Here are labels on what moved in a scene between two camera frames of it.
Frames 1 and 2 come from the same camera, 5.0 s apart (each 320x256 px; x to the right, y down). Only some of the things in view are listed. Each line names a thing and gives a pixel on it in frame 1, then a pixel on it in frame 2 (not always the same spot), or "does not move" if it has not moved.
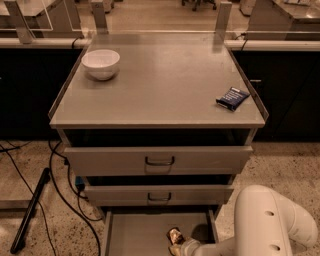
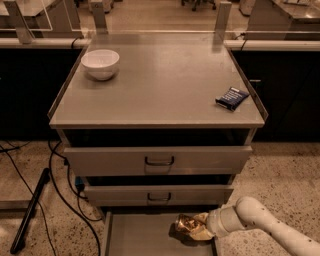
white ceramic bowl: [100, 64] does not move
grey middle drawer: [157, 195] does not move
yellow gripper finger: [175, 249] -> [202, 234]
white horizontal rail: [230, 44] does not move
